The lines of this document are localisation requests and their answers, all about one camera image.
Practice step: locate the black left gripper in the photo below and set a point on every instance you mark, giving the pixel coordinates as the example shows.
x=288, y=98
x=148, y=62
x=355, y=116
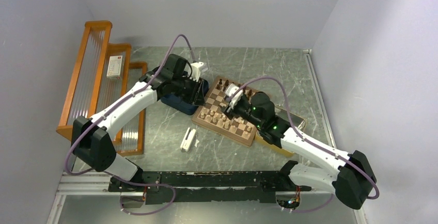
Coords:
x=196, y=97

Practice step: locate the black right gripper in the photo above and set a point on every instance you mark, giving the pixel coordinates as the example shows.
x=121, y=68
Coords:
x=230, y=113

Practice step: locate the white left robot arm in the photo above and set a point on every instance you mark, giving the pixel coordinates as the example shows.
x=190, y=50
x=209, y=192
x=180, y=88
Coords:
x=92, y=138

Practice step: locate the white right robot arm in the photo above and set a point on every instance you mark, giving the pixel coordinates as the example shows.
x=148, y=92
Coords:
x=349, y=176

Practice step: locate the dark blue tray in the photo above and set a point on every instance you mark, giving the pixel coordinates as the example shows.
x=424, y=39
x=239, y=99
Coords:
x=177, y=103

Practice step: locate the wooden chessboard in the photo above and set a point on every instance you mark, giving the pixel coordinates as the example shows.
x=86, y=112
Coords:
x=240, y=131

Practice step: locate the white stapler-like device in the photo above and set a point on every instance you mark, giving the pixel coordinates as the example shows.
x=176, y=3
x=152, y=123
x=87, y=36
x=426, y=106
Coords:
x=188, y=139

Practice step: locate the yellow tray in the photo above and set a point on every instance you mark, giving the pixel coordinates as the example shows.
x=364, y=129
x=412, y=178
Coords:
x=298, y=121

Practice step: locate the white card box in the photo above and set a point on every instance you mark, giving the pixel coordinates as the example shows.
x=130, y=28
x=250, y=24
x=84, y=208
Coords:
x=114, y=66

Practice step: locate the orange wooden rack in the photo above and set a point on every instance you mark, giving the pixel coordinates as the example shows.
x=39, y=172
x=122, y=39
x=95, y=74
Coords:
x=90, y=90

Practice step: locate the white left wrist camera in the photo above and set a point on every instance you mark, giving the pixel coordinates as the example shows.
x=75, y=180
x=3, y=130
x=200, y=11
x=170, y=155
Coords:
x=198, y=68

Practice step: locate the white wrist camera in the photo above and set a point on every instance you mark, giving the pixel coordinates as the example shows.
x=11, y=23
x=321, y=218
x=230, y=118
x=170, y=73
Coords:
x=198, y=68
x=233, y=95

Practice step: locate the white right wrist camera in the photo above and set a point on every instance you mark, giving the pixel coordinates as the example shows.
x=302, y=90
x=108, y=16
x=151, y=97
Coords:
x=233, y=95

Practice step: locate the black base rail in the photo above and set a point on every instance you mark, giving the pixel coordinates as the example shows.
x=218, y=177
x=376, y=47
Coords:
x=182, y=186

